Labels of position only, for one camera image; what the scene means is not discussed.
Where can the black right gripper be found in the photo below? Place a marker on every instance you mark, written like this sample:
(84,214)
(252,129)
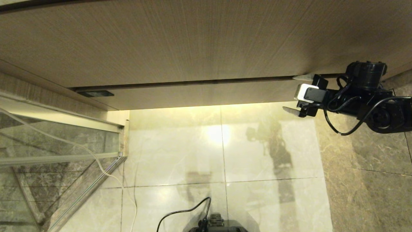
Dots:
(322,82)

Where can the beige wooden drawer front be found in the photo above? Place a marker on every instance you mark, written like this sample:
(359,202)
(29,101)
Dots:
(225,94)

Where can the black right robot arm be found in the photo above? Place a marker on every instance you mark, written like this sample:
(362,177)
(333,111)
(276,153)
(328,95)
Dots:
(386,116)

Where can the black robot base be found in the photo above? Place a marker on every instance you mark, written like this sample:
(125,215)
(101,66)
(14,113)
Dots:
(219,225)

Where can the beige wooden vanity cabinet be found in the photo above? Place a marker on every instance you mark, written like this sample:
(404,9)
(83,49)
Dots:
(193,38)

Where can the framed glass shower door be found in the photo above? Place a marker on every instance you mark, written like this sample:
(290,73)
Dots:
(48,145)

